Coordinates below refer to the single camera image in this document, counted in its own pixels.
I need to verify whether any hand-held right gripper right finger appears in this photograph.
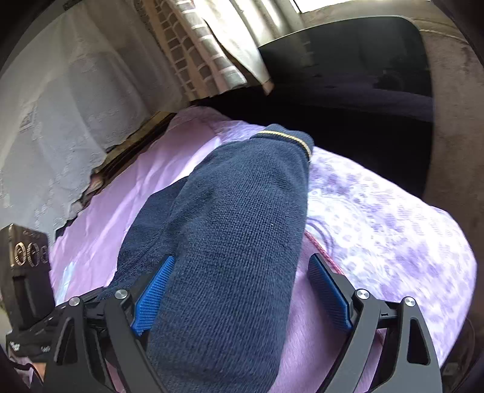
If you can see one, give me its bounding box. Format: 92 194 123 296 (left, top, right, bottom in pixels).
308 254 443 393

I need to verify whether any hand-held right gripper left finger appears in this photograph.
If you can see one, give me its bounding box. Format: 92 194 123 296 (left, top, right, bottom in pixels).
43 255 176 393

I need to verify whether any navy knit sweater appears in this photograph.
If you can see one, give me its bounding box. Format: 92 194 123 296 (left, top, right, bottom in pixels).
96 124 316 393

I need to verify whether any purple floral quilt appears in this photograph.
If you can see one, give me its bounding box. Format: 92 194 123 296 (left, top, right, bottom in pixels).
178 106 479 363

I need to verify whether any purple bed sheet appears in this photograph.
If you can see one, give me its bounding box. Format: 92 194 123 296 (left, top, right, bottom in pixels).
49 106 390 393

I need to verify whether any brown woven mat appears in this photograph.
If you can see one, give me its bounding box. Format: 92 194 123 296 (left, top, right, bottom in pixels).
91 111 178 197

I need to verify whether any white lace cloth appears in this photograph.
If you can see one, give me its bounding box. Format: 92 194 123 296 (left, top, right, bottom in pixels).
0 8 190 242

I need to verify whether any black chair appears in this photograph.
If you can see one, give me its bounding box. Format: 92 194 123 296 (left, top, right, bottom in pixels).
212 15 435 197

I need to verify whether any brown plush sofa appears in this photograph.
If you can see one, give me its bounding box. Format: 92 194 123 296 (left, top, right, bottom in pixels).
416 15 484 212

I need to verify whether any striped beige curtain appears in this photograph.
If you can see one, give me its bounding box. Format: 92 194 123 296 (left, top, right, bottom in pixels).
144 0 303 102

